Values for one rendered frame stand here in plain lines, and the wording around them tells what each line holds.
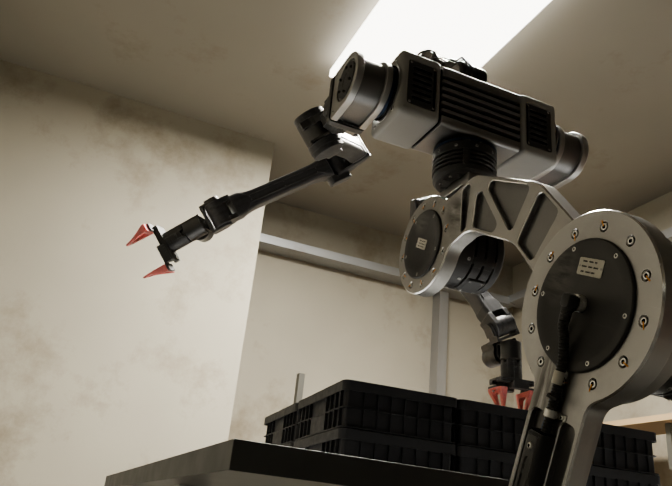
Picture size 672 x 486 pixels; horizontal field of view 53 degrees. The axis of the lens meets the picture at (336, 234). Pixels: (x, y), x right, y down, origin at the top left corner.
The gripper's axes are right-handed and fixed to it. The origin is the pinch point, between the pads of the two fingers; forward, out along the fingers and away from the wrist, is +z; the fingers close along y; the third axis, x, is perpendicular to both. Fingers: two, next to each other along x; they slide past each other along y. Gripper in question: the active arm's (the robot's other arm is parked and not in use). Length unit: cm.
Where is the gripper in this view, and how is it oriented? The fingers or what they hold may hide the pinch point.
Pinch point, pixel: (512, 415)
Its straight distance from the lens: 188.9
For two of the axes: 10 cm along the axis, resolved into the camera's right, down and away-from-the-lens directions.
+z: -0.9, 9.1, -4.1
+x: 3.2, -3.7, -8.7
